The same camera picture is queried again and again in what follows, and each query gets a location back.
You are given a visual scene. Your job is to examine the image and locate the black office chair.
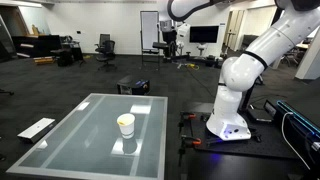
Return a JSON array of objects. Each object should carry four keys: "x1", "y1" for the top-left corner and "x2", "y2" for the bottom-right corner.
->
[{"x1": 95, "y1": 39, "x2": 118, "y2": 72}]

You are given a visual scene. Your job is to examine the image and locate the small black power box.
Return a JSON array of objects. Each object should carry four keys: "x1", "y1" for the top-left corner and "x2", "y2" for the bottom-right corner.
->
[{"x1": 248, "y1": 99, "x2": 285, "y2": 124}]

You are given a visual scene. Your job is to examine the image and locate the yellow wooden pieces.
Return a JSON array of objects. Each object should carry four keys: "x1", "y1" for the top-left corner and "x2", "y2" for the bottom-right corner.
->
[{"x1": 33, "y1": 56, "x2": 55, "y2": 66}]

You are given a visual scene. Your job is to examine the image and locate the grey office chair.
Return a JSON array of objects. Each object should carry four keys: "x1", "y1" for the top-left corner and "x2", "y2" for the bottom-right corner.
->
[{"x1": 94, "y1": 33, "x2": 111, "y2": 51}]

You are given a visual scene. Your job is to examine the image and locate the yellow cable on floor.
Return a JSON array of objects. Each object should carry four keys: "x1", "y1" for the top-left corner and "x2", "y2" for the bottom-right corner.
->
[{"x1": 185, "y1": 62, "x2": 201, "y2": 71}]

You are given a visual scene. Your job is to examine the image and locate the orange black clamp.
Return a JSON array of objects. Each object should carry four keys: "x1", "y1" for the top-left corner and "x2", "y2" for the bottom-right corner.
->
[
  {"x1": 179, "y1": 111, "x2": 198, "y2": 134},
  {"x1": 179, "y1": 134, "x2": 203, "y2": 158}
]

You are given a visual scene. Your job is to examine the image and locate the white paper cup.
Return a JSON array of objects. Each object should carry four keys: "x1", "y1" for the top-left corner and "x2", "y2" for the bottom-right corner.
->
[{"x1": 116, "y1": 113, "x2": 136, "y2": 140}]

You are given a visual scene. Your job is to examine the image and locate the black cart with equipment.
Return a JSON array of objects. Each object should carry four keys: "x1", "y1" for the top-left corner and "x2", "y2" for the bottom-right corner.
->
[{"x1": 49, "y1": 35, "x2": 85, "y2": 67}]

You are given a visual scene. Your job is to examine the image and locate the black computer case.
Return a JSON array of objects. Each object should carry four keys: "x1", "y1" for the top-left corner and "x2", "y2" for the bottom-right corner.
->
[{"x1": 116, "y1": 74, "x2": 151, "y2": 96}]

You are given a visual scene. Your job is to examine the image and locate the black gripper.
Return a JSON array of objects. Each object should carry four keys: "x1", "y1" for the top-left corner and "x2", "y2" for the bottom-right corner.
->
[{"x1": 162, "y1": 30, "x2": 178, "y2": 58}]

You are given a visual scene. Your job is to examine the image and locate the thin white cable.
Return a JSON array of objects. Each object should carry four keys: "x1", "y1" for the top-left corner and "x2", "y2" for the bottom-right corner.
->
[{"x1": 281, "y1": 111, "x2": 312, "y2": 171}]

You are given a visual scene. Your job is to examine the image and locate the black controller box blue light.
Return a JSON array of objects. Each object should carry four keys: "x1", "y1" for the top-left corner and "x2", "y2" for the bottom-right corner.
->
[{"x1": 275, "y1": 99, "x2": 320, "y2": 169}]

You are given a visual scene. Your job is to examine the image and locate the black low cabinet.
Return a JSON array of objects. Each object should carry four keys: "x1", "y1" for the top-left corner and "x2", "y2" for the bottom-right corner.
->
[{"x1": 11, "y1": 34, "x2": 63, "y2": 60}]

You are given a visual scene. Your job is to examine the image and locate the white whiteboard on stand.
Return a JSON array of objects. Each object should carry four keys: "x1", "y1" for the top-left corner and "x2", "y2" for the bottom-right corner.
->
[{"x1": 139, "y1": 10, "x2": 161, "y2": 64}]

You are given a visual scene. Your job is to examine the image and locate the white wrist mount box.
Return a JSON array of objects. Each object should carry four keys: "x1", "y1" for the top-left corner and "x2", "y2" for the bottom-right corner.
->
[{"x1": 176, "y1": 23, "x2": 191, "y2": 45}]

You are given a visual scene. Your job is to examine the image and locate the black TV screen on stand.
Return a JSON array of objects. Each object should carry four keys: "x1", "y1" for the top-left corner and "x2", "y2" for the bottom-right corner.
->
[{"x1": 188, "y1": 25, "x2": 220, "y2": 57}]

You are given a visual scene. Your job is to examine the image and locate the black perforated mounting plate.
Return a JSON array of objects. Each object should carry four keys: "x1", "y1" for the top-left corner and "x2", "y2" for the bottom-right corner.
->
[{"x1": 192, "y1": 112, "x2": 301, "y2": 160}]

